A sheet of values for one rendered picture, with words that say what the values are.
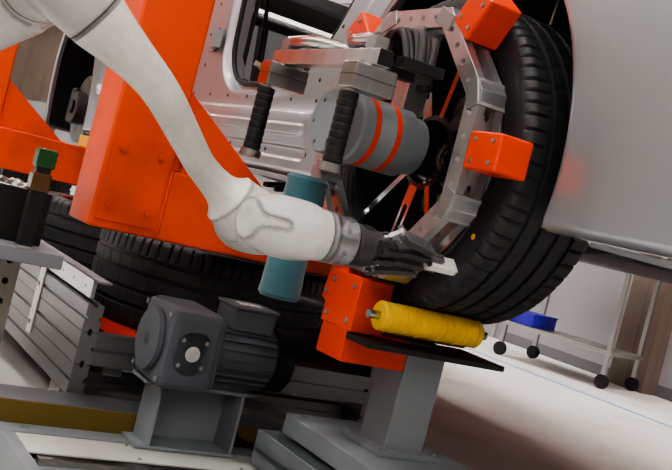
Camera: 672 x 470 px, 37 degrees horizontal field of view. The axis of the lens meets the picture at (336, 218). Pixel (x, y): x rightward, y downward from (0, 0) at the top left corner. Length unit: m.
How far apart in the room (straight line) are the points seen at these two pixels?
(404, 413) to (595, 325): 5.69
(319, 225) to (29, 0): 0.58
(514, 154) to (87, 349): 1.14
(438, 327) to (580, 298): 5.92
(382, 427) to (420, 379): 0.13
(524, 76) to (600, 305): 5.94
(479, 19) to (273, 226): 0.57
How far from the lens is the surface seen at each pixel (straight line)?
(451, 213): 1.84
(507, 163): 1.78
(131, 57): 1.58
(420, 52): 1.85
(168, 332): 2.17
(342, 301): 2.04
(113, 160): 2.27
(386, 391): 2.15
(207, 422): 2.43
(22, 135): 4.20
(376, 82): 1.81
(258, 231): 1.66
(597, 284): 7.82
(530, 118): 1.86
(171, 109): 1.63
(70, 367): 2.45
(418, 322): 1.98
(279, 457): 2.23
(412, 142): 2.01
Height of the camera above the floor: 0.68
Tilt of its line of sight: level
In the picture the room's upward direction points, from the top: 14 degrees clockwise
